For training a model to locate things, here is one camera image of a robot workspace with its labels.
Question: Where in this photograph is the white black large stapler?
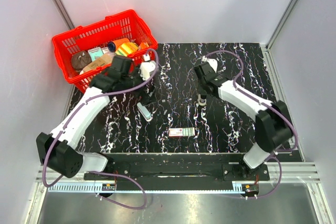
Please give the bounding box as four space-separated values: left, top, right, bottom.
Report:
197 94 207 106

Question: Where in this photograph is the orange cylinder blue cap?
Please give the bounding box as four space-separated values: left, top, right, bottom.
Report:
107 38 130 52

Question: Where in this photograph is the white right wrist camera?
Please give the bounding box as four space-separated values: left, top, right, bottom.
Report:
202 56 218 72

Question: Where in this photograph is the red plastic shopping basket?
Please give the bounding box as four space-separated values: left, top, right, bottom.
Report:
51 9 159 96

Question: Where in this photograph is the brown round bun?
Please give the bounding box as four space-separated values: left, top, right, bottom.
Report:
71 50 92 71

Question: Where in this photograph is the orange small packet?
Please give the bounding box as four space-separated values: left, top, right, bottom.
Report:
138 42 149 50

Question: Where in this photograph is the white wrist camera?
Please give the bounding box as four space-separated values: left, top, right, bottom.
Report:
202 56 218 72
139 54 156 81

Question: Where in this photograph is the red staple box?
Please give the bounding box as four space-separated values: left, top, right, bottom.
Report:
168 127 195 137

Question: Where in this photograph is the brown cardboard package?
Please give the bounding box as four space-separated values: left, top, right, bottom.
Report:
79 52 116 74

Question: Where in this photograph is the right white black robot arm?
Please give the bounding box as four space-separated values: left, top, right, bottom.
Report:
194 61 294 180

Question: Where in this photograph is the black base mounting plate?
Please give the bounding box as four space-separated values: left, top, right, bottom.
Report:
83 152 270 192

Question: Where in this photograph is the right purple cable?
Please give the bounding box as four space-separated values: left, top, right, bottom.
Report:
203 50 299 200

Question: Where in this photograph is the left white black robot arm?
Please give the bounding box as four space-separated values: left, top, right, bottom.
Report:
36 56 159 180

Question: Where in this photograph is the yellow green striped sponge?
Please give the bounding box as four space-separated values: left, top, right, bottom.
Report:
115 42 139 57

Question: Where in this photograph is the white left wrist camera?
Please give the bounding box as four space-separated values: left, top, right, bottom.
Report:
139 54 156 81

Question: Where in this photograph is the light blue small stapler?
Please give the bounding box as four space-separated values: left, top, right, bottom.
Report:
136 102 152 122

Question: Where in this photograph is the teal small box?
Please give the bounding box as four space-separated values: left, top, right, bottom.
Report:
88 47 104 61

